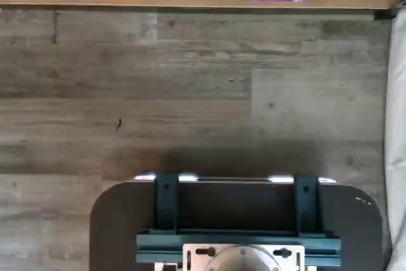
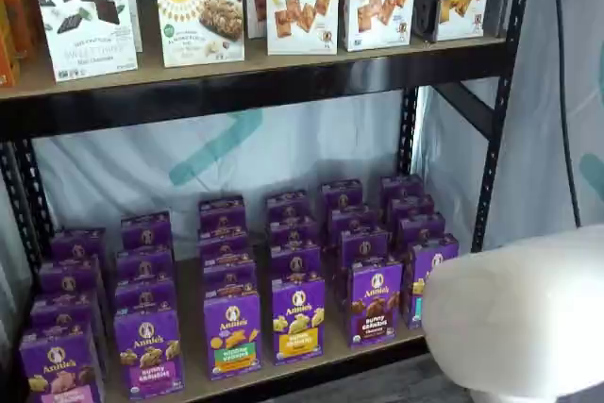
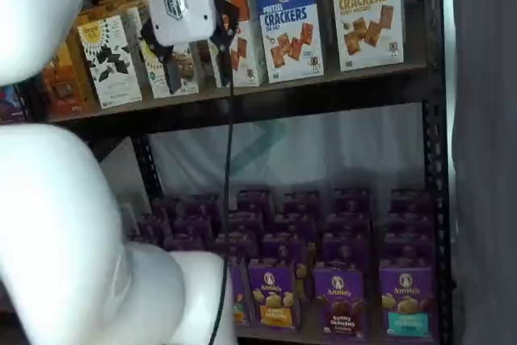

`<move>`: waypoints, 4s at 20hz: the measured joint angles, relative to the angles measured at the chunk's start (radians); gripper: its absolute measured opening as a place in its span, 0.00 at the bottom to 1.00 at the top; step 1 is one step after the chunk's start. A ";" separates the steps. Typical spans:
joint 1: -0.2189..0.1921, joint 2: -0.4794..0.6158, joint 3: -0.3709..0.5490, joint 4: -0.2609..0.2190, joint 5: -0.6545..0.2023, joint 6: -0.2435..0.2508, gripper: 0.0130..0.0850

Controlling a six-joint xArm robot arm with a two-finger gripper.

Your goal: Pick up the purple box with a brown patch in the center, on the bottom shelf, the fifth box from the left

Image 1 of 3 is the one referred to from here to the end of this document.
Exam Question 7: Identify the teal metal mounting frame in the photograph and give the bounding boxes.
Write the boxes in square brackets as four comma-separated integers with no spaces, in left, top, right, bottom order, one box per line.
[136,174,342,267]

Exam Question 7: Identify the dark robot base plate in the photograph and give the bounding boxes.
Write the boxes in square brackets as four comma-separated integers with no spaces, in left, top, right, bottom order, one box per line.
[89,172,384,271]

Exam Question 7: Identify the pale fabric curtain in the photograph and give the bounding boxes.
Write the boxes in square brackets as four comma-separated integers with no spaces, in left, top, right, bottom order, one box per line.
[383,7,406,271]

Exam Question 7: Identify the silver mounting plate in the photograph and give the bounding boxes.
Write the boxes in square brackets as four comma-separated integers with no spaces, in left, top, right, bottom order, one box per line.
[182,242,305,271]

